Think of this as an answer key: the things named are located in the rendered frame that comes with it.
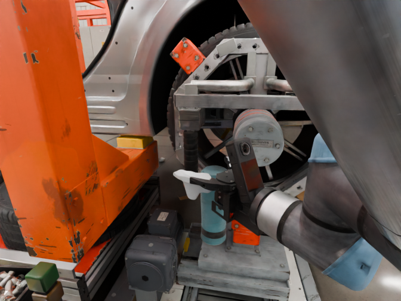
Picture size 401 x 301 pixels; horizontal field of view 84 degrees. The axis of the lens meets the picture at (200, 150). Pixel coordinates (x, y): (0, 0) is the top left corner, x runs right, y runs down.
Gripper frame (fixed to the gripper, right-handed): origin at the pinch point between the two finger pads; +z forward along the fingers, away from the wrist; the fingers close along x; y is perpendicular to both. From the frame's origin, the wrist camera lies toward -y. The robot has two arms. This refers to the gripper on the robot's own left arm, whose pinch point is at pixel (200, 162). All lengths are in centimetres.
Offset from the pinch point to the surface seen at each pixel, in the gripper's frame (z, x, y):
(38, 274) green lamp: 5.8, -35.1, 16.9
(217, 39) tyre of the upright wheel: 22.1, 23.1, -30.2
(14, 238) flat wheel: 67, -47, 45
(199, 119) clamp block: 1.8, 0.9, -9.8
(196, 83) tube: 4.8, 2.3, -17.7
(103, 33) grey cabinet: 508, 118, -97
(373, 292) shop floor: -25, 88, 83
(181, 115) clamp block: 4.6, -2.0, -10.7
